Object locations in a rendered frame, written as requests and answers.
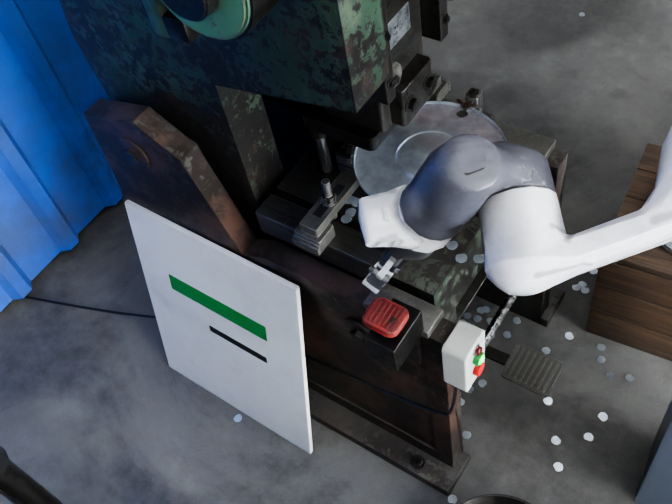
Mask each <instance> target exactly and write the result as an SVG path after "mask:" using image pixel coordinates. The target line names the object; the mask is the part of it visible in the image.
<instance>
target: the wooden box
mask: <svg viewBox="0 0 672 504"><path fill-rule="evenodd" d="M661 150H662V146H658V145H654V144H650V143H648V144H647V146H646V149H645V151H644V153H643V156H642V158H641V160H640V163H639V165H638V168H637V170H636V172H635V175H634V177H633V179H632V182H631V184H630V186H629V189H628V191H627V193H626V196H625V198H624V200H623V203H622V205H621V207H620V210H619V212H618V214H617V217H616V218H619V217H622V216H624V215H627V214H630V213H632V212H635V211H638V210H640V209H641V208H642V207H643V205H644V204H645V202H646V201H647V199H648V197H649V196H650V194H651V193H652V191H653V190H654V187H655V182H656V177H657V171H658V166H659V160H660V155H661ZM586 331H587V332H589V333H592V334H595V335H598V336H601V337H604V338H607V339H609V340H612V341H615V342H618V343H621V344H624V345H627V346H629V347H632V348H635V349H638V350H641V351H644V352H647V353H649V354H652V355H655V356H658V357H661V358H664V359H667V360H669V361H672V254H671V253H670V252H669V251H667V250H666V249H665V248H664V247H663V246H662V245H660V246H657V247H654V248H652V249H649V250H646V251H643V252H640V253H638V254H635V255H632V256H629V257H627V258H624V259H621V260H618V261H616V262H613V263H610V264H607V265H604V266H602V267H599V269H598V274H597V279H596V285H595V289H594V293H593V298H592V303H591V308H590V313H589V318H588V322H587V327H586Z"/></svg>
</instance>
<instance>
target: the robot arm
mask: <svg viewBox="0 0 672 504"><path fill-rule="evenodd" d="M471 218H479V223H480V229H481V235H482V242H483V248H484V265H485V273H486V276H487V278H488V279H489V280H490V281H491V282H492V283H493V284H494V285H495V286H496V287H498V288H499V289H501V290H502V291H504V292H505V293H507V294H508V295H517V296H528V295H534V294H537V293H540V292H542V291H544V290H547V289H549V288H551V287H553V286H555V285H557V284H559V283H562V282H564V281H566V280H568V279H570V278H572V277H574V276H577V275H579V274H582V273H585V272H588V271H591V270H593V269H596V268H599V267H602V266H604V265H607V264H610V263H613V262H616V261H618V260H621V259H624V258H627V257H629V256H632V255H635V254H638V253H640V252H643V251H646V250H649V249H652V248H654V247H657V246H660V245H663V244H665V243H668V242H671V241H672V126H671V127H670V129H669V132H668V134H667V136H666V138H665V140H664V142H663V144H662V150H661V155H660V160H659V166H658V171H657V177H656V182H655V187H654V190H653V191H652V193H651V194H650V196H649V197H648V199H647V201H646V202H645V204H644V205H643V207H642V208H641V209H640V210H638V211H635V212H632V213H630V214H627V215H624V216H622V217H619V218H616V219H614V220H611V221H608V222H606V223H603V224H600V225H598V226H595V227H592V228H590V229H587V230H584V231H582V232H579V233H576V234H574V235H569V234H566V231H565V227H564V223H563V219H562V214H561V210H560V206H559V202H558V198H557V194H556V189H555V185H554V182H553V178H552V174H551V170H550V166H549V162H548V159H547V158H545V157H544V156H543V155H542V154H541V153H540V152H539V151H537V150H535V149H532V148H530V147H527V146H525V145H521V144H516V143H511V142H506V141H497V142H491V141H490V140H488V139H487V138H485V137H483V136H480V135H478V134H461V135H458V136H455V137H452V138H450V139H449V140H447V141H446V142H445V143H443V144H442V145H440V146H439V147H437V148H436V149H435V150H433V151H432V152H430V154H429V155H428V157H427V158H426V160H425V161H424V163H423V164H422V165H421V167H420V168H419V170H418V171H417V173H416V174H415V176H414V178H413V179H412V181H411V182H409V183H408V184H407V185H402V186H400V187H397V188H395V189H392V190H390V191H387V192H383V193H379V194H375V195H371V196H367V197H362V198H361V199H360V200H359V201H358V220H359V224H360V227H361V231H362V234H363V238H364V241H365V245H366V246H367V247H385V250H384V251H383V253H382V254H381V256H382V258H381V261H380V262H377V263H376V264H375V266H373V265H371V266H370V267H369V269H368V270H367V271H368V272H369V274H368V275H367V276H366V278H365V279H364V280H363V282H362V284H363V285H365V286H366V287H367V288H369V289H370V290H371V291H373V292H374V293H375V294H377V293H378V292H379V291H380V290H381V288H382V287H383V286H384V285H385V284H386V283H388V281H389V279H390V277H391V276H392V275H393V271H394V272H395V273H398V272H399V270H400V269H401V267H402V266H403V265H404V264H405V263H406V264H407V263H408V262H409V260H421V259H424V258H426V257H428V256H429V255H431V254H432V253H433V252H434V251H435V250H438V249H440V248H443V247H444V246H445V245H446V244H447V243H448V242H449V241H450V240H451V239H452V238H453V237H454V236H455V235H457V234H458V233H459V232H460V231H461V230H462V228H463V226H464V225H465V223H466V222H468V221H469V220H470V219H471Z"/></svg>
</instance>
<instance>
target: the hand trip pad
mask: <svg viewBox="0 0 672 504"><path fill-rule="evenodd" d="M408 319H409V312H408V310H407V309H406V308H405V307H403V306H401V305H399V304H397V303H395V302H392V301H390V300H388V299H386V298H383V297H377V298H375V299H374V300H373V301H372V302H371V303H370V305H369V306H368V308H367V309H366V310H365V312H364V313H363V315H362V322H363V324H364V325H365V326H366V327H367V328H369V329H371V330H373V331H375V332H377V333H379V334H381V335H383V336H385V337H388V338H393V337H396V336H397V335H398V334H399V333H400V332H401V330H402V329H403V327H404V326H405V324H406V323H407V321H408Z"/></svg>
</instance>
